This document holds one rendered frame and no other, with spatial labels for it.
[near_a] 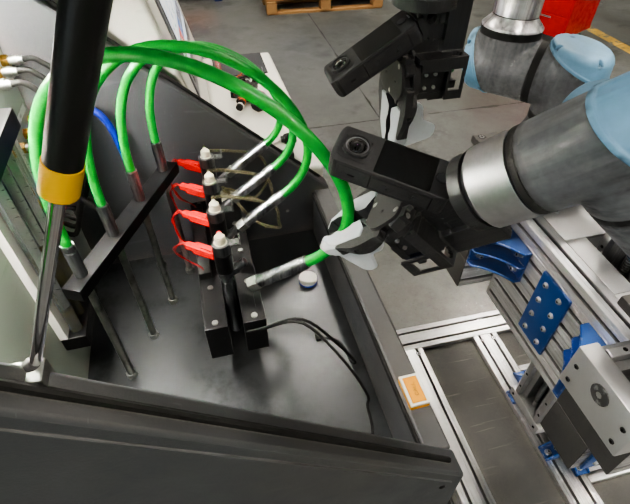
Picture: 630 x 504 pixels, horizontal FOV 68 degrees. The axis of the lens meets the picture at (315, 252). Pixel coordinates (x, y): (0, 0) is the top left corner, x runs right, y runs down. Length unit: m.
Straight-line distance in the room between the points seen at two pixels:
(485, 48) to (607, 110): 0.70
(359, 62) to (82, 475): 0.48
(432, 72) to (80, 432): 0.50
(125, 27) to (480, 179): 0.69
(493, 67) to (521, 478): 1.11
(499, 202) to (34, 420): 0.36
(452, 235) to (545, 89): 0.60
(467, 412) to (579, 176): 1.31
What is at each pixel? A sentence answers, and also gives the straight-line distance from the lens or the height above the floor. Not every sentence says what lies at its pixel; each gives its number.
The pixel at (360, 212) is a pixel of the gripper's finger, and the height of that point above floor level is 1.26.
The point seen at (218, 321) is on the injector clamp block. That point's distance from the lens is 0.79.
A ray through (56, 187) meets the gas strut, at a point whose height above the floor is 1.46.
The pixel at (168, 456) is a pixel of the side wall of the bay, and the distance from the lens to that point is 0.43.
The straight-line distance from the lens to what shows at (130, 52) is 0.49.
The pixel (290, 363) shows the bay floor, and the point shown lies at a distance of 0.91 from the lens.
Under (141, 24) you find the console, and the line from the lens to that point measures 0.93.
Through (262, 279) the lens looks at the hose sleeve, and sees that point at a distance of 0.62.
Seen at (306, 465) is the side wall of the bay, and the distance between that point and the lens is 0.51.
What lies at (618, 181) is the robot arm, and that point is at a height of 1.41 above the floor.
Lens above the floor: 1.59
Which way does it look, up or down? 44 degrees down
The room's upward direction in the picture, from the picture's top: straight up
